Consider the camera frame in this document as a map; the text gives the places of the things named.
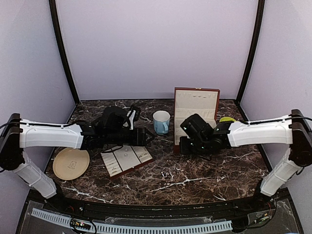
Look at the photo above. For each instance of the green bowl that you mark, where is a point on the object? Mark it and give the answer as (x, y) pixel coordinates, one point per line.
(224, 119)

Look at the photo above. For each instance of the brown open jewelry box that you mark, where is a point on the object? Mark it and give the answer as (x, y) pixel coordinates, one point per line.
(189, 101)

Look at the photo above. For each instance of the light blue mug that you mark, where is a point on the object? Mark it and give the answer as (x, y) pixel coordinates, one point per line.
(161, 122)

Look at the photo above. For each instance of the black front table rail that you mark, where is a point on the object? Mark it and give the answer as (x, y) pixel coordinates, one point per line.
(223, 209)

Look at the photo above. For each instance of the black right corner post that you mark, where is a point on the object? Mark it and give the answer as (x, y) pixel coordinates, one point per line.
(252, 51)

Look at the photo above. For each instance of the white slotted cable duct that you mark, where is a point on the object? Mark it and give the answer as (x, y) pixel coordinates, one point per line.
(130, 226)

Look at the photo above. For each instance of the beige round plate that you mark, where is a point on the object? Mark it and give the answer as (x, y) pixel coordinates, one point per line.
(70, 163)

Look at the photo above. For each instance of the black corner post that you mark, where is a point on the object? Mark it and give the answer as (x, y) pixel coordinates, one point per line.
(61, 50)
(252, 51)

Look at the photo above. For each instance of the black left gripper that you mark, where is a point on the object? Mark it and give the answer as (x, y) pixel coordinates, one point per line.
(139, 138)

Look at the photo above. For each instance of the black left corner post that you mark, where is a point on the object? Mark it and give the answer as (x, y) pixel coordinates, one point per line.
(61, 50)

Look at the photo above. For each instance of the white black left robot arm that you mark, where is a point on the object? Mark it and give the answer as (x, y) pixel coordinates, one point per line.
(18, 134)

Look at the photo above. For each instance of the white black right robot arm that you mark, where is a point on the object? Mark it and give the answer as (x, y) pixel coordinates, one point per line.
(292, 129)

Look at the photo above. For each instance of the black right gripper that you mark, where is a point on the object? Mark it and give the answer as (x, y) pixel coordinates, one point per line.
(183, 147)

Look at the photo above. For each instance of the brown jewelry tray insert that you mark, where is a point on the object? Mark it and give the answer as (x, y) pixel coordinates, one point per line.
(117, 164)

